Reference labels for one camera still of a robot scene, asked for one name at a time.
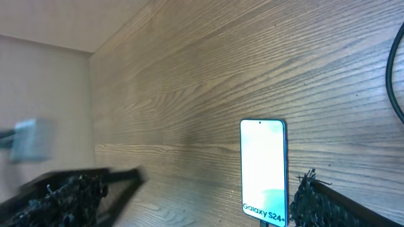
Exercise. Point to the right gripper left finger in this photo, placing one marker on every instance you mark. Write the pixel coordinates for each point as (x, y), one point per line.
(75, 203)

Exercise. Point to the Samsung Galaxy smartphone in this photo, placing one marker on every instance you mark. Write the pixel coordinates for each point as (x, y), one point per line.
(264, 170)

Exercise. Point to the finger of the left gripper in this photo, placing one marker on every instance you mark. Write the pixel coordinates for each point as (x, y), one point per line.
(122, 186)

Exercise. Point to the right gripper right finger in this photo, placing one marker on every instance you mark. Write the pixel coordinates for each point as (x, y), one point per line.
(316, 204)

